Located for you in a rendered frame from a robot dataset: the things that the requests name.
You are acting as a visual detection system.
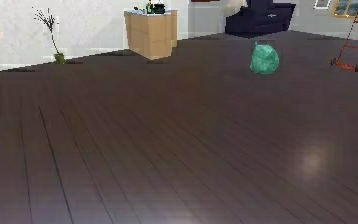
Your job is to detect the dark navy armchair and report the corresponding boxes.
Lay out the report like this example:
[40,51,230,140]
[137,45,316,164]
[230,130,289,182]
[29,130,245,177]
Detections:
[224,0,297,35]

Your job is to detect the light wooden cabinet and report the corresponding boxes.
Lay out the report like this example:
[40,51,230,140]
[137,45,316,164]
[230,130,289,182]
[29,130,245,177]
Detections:
[123,8,179,61]

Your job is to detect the green garbage bag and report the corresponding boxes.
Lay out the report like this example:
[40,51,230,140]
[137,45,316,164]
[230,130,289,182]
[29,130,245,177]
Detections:
[249,41,281,75]

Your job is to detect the black pot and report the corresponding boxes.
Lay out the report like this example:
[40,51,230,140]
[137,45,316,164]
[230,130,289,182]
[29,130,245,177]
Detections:
[152,1,167,15]

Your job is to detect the bare twig house plant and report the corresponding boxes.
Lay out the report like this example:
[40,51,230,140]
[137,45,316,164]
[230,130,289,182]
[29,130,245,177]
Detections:
[32,7,67,66]

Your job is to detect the red floor cart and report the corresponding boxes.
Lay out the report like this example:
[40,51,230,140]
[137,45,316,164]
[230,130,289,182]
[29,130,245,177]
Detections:
[330,6,358,73]

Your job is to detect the wide gold framed picture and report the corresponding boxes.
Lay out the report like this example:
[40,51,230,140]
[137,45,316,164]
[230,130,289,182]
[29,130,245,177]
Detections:
[331,0,358,20]

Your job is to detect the white framed wall picture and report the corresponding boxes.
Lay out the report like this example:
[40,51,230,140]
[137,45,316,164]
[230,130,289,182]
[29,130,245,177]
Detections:
[313,0,332,10]

